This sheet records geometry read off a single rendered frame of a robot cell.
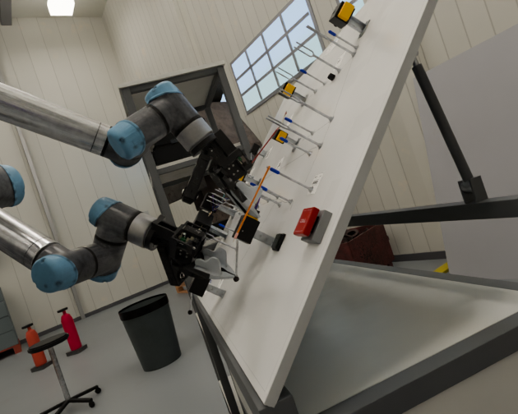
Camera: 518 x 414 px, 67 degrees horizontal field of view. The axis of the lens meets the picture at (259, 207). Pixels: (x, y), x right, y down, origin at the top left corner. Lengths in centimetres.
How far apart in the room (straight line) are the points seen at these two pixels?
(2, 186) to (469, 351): 111
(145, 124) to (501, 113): 301
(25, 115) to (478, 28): 354
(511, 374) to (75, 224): 925
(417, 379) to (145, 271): 932
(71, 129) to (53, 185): 882
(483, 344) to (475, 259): 284
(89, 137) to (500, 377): 93
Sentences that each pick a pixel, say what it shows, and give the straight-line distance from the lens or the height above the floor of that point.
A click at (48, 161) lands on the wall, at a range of 990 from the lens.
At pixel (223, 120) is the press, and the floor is 223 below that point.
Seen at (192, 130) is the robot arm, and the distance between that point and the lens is 87.
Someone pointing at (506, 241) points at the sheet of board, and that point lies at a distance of 350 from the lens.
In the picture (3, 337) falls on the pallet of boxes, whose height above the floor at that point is 36.
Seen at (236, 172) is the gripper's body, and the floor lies 123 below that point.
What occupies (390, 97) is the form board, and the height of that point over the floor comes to 125.
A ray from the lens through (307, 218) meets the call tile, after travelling 65.
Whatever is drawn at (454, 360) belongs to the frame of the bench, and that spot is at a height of 80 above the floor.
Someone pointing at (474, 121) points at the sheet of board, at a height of 122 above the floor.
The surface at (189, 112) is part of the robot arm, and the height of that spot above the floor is 138.
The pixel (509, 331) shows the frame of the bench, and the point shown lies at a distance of 83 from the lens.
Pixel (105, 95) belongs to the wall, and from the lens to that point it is 1066.
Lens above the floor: 115
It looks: level
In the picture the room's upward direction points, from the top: 19 degrees counter-clockwise
